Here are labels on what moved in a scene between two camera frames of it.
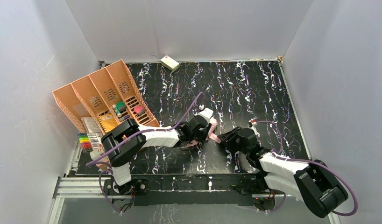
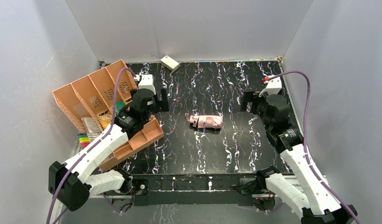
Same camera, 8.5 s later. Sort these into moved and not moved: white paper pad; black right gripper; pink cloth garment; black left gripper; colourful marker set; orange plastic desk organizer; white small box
Moved: black left gripper; pink cloth garment; black right gripper
Not moved: white small box; colourful marker set; orange plastic desk organizer; white paper pad
